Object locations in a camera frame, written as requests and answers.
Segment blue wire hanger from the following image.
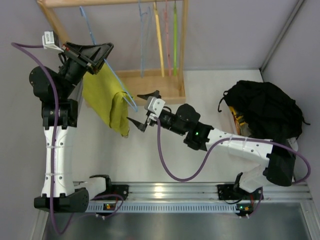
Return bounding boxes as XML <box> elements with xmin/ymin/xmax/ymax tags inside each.
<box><xmin>79</xmin><ymin>6</ymin><xmax>138</xmax><ymax>112</ymax></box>
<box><xmin>138</xmin><ymin>0</ymin><xmax>152</xmax><ymax>78</ymax></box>

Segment yellow-green trousers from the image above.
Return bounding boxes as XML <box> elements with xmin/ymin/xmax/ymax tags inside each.
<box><xmin>82</xmin><ymin>64</ymin><xmax>130</xmax><ymax>137</ymax></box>

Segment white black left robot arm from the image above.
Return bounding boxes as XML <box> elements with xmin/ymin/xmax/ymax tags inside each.
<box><xmin>29</xmin><ymin>42</ymin><xmax>114</xmax><ymax>213</ymax></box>

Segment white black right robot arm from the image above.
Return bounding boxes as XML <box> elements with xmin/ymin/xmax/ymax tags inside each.
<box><xmin>131</xmin><ymin>90</ymin><xmax>296</xmax><ymax>194</ymax></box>

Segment yellow plastic hanger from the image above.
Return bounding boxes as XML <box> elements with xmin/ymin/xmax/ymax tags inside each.
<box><xmin>153</xmin><ymin>0</ymin><xmax>165</xmax><ymax>78</ymax></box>

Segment green plastic hanger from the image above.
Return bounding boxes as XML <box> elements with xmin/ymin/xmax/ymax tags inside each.
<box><xmin>173</xmin><ymin>1</ymin><xmax>178</xmax><ymax>76</ymax></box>

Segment wooden clothes rack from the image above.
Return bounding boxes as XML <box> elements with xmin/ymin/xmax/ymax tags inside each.
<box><xmin>37</xmin><ymin>0</ymin><xmax>189</xmax><ymax>105</ymax></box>

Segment orange patterned clothes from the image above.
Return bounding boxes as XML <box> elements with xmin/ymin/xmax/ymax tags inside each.
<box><xmin>229</xmin><ymin>106</ymin><xmax>251</xmax><ymax>137</ymax></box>

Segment white laundry basket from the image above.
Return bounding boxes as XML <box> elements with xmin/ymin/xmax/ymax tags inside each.
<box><xmin>228</xmin><ymin>106</ymin><xmax>300</xmax><ymax>153</ymax></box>

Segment black clothes pile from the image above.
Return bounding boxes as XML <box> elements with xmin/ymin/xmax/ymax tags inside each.
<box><xmin>220</xmin><ymin>80</ymin><xmax>310</xmax><ymax>140</ymax></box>

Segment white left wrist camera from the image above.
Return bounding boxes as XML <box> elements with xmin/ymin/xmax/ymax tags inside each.
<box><xmin>42</xmin><ymin>31</ymin><xmax>63</xmax><ymax>52</ymax></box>

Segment pink wire hanger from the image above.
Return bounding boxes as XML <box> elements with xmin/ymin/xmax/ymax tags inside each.
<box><xmin>163</xmin><ymin>0</ymin><xmax>172</xmax><ymax>76</ymax></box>

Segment aluminium mounting rail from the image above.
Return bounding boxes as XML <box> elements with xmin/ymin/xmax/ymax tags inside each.
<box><xmin>85</xmin><ymin>182</ymin><xmax>316</xmax><ymax>217</ymax></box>

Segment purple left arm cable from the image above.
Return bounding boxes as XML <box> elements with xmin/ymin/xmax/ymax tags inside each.
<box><xmin>10</xmin><ymin>42</ymin><xmax>76</xmax><ymax>236</ymax></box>

